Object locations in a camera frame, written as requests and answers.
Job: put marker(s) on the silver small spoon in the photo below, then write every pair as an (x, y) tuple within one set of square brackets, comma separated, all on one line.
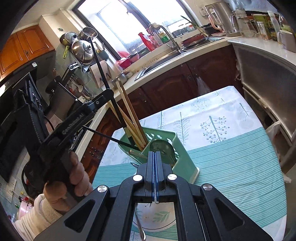
[(166, 150)]

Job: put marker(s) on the light wood chopstick red end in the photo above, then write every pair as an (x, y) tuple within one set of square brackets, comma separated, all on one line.
[(137, 131)]

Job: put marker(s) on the tan chopstick black patterned end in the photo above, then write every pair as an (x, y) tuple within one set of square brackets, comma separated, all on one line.
[(140, 155)]

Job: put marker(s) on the red spray bottle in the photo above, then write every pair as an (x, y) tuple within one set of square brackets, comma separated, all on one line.
[(146, 42)]

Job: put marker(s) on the electric kettle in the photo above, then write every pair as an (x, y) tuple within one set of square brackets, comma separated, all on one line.
[(223, 16)]

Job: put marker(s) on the grey counter appliance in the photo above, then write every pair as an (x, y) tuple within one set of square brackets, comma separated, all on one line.
[(268, 73)]

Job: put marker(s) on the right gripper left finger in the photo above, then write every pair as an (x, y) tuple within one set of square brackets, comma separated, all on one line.
[(106, 213)]

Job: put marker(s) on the kitchen faucet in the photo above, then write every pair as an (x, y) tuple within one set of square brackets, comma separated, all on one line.
[(157, 27)]

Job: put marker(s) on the green utensil holder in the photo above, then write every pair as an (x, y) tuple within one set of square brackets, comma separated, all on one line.
[(184, 166)]

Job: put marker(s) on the brown wooden chopstick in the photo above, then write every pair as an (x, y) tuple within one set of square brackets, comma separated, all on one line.
[(134, 114)]

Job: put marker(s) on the silver fork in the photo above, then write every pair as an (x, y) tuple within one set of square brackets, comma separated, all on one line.
[(141, 230)]

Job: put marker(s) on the person left hand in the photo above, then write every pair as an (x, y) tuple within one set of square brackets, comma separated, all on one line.
[(55, 192)]

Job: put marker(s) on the black chopstick gold band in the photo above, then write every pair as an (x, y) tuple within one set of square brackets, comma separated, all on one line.
[(111, 138)]

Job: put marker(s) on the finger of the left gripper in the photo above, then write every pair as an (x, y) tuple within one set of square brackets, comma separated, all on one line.
[(100, 100)]

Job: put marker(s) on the teal patterned tablecloth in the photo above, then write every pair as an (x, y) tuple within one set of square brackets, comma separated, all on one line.
[(226, 141)]

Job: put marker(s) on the steel pot on counter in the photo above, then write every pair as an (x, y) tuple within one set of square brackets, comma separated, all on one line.
[(121, 77)]

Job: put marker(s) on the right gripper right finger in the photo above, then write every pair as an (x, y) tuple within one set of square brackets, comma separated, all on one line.
[(202, 212)]

